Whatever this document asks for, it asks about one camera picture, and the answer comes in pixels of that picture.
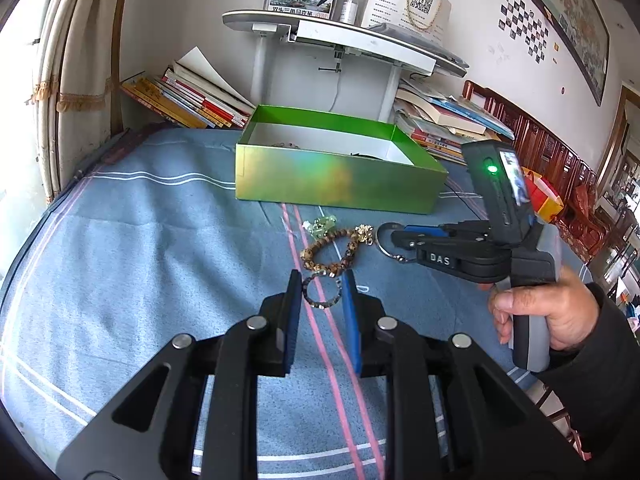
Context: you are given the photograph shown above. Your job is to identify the silver bangle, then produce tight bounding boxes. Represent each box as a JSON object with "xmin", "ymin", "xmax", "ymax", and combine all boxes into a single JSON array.
[{"xmin": 374, "ymin": 222, "xmax": 416, "ymax": 264}]

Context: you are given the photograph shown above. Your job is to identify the brown wooden bead bracelet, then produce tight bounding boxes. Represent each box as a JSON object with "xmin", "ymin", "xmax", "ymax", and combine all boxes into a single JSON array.
[{"xmin": 299, "ymin": 227, "xmax": 362, "ymax": 276}]

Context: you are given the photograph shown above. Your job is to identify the dark bead bracelet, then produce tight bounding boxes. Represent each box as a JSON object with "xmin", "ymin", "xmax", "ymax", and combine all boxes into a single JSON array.
[{"xmin": 300, "ymin": 273, "xmax": 345, "ymax": 309}]

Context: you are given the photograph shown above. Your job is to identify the right forearm black sleeve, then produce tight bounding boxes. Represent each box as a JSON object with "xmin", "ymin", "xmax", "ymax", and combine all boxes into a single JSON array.
[{"xmin": 538, "ymin": 283, "xmax": 640, "ymax": 479}]

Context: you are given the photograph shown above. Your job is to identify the person right hand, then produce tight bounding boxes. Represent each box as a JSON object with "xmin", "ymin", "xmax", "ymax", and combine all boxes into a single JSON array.
[{"xmin": 480, "ymin": 266, "xmax": 600, "ymax": 351}]

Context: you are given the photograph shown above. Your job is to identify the red yellow shopping bag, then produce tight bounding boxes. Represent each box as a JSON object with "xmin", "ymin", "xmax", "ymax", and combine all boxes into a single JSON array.
[{"xmin": 523, "ymin": 167, "xmax": 564, "ymax": 223}]

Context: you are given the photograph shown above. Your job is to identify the dark wooden bench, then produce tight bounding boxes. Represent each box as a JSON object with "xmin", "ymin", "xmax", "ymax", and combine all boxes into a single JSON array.
[{"xmin": 462, "ymin": 80, "xmax": 613, "ymax": 263}]

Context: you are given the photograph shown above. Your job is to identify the right stack of books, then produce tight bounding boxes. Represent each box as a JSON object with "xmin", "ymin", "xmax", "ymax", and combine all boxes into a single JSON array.
[{"xmin": 393, "ymin": 77, "xmax": 514, "ymax": 166}]

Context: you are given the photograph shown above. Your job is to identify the stack of books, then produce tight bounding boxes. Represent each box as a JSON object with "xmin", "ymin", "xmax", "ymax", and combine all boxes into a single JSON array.
[
  {"xmin": 393, "ymin": 77, "xmax": 514, "ymax": 166},
  {"xmin": 120, "ymin": 47, "xmax": 255, "ymax": 130}
]

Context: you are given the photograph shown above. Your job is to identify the green cardboard box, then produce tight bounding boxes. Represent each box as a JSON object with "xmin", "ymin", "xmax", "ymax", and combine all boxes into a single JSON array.
[{"xmin": 235, "ymin": 105, "xmax": 448, "ymax": 214}]

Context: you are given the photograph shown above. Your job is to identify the blue striped tablecloth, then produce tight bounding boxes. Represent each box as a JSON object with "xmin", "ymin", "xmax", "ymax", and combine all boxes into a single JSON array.
[{"xmin": 0, "ymin": 127, "xmax": 597, "ymax": 480}]

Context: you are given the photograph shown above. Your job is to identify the white desktop shelf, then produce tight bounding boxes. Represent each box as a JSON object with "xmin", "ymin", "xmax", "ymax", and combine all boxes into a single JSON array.
[{"xmin": 222, "ymin": 10, "xmax": 469, "ymax": 122}]

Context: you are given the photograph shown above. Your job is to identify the white spray bottle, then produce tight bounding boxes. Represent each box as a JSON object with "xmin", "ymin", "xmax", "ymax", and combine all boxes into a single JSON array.
[{"xmin": 338, "ymin": 0, "xmax": 358, "ymax": 25}]

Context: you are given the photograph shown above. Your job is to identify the white paper gift bag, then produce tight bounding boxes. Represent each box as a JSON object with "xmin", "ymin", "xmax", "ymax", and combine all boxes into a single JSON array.
[{"xmin": 356, "ymin": 0, "xmax": 451, "ymax": 46}]

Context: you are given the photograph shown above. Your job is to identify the left stack of books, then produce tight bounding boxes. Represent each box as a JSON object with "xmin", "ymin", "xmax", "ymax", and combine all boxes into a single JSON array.
[{"xmin": 120, "ymin": 47, "xmax": 255, "ymax": 130}]

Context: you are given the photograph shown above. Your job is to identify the beige curtain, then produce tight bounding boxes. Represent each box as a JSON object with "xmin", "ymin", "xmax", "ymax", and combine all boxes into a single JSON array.
[{"xmin": 30, "ymin": 0, "xmax": 126, "ymax": 203}]

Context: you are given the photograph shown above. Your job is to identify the gold chain jewelry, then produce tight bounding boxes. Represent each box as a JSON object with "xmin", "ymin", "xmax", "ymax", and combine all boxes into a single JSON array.
[{"xmin": 352, "ymin": 224, "xmax": 375, "ymax": 245}]

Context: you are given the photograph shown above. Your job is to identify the framed wall picture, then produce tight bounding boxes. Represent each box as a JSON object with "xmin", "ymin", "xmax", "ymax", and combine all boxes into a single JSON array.
[{"xmin": 532, "ymin": 0, "xmax": 610, "ymax": 106}]

